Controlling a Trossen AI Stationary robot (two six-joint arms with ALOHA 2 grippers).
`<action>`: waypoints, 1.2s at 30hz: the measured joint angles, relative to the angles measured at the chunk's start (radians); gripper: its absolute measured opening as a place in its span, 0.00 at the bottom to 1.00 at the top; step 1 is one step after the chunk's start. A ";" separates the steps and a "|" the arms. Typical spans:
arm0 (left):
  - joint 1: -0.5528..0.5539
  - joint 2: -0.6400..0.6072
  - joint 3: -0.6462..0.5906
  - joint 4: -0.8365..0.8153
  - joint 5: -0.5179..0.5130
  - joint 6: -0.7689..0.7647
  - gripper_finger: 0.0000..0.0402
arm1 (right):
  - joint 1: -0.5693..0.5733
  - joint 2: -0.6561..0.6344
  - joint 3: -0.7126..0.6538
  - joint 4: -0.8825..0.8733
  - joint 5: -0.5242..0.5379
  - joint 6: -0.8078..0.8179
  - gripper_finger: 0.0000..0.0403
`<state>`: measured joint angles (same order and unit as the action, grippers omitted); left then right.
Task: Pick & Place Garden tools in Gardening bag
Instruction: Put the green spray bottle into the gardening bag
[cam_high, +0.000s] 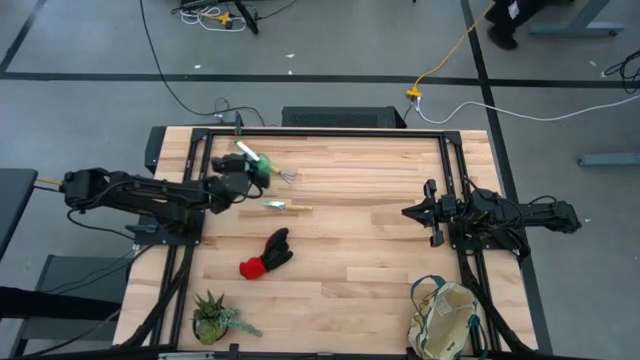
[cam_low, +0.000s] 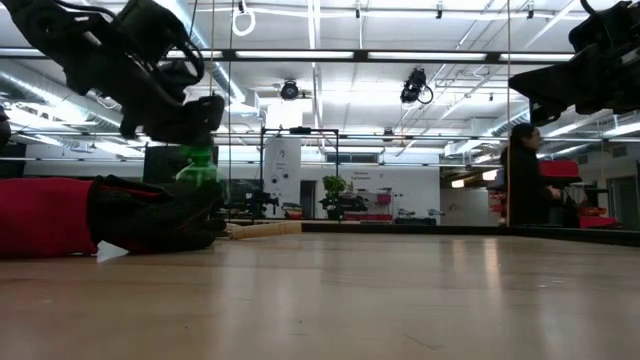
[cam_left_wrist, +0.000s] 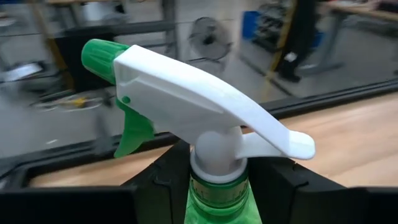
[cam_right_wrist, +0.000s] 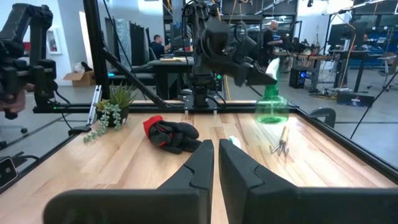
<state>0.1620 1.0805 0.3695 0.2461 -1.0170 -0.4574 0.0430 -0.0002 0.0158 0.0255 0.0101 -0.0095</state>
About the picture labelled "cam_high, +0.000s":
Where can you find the black computer case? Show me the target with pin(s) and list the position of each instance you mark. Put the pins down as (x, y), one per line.
(345, 117)

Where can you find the grey desk foot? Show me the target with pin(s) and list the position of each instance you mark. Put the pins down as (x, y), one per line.
(610, 160)

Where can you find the person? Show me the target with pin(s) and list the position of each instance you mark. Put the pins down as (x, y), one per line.
(502, 37)

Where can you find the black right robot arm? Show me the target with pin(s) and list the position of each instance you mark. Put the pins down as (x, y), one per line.
(525, 215)

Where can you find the black control box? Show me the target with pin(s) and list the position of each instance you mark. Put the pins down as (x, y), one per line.
(155, 150)

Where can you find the black aluminium table frame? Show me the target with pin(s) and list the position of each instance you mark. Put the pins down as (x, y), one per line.
(325, 133)

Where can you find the dark grey cart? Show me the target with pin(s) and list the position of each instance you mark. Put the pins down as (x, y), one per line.
(75, 272)

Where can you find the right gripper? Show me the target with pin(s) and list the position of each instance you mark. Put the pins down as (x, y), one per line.
(440, 210)

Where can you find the red and black gardening glove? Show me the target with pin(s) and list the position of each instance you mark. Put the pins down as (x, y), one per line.
(275, 252)

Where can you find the yellow plug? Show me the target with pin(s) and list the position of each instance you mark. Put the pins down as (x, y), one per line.
(223, 19)

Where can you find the desk with grey legs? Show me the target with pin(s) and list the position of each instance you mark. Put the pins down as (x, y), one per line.
(575, 29)

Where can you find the potted succulent plant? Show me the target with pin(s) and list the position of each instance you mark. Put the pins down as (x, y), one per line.
(212, 320)

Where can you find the black side table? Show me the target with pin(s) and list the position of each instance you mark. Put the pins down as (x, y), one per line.
(12, 200)

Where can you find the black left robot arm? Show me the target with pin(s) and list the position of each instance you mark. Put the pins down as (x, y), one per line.
(150, 195)

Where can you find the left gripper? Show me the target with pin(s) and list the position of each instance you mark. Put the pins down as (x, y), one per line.
(235, 167)

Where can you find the beige gardening bag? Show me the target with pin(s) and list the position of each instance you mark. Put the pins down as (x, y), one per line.
(445, 320)

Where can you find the black stand leg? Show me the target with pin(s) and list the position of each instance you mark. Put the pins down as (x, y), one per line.
(248, 20)

